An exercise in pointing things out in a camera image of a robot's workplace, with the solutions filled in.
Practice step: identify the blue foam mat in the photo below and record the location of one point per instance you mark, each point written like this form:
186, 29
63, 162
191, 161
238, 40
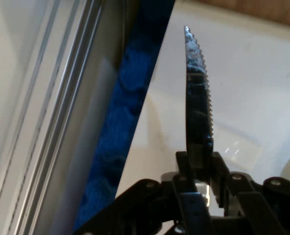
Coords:
125, 110

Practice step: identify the aluminium wall rail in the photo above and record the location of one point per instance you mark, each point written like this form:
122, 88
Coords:
49, 110

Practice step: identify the dark wooden drawer cabinet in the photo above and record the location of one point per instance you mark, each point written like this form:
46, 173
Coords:
257, 9

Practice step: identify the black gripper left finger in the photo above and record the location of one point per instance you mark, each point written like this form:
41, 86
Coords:
140, 208

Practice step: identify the serrated steel table knife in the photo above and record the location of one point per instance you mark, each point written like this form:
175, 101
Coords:
198, 110

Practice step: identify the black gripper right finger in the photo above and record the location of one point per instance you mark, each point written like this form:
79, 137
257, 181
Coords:
257, 210

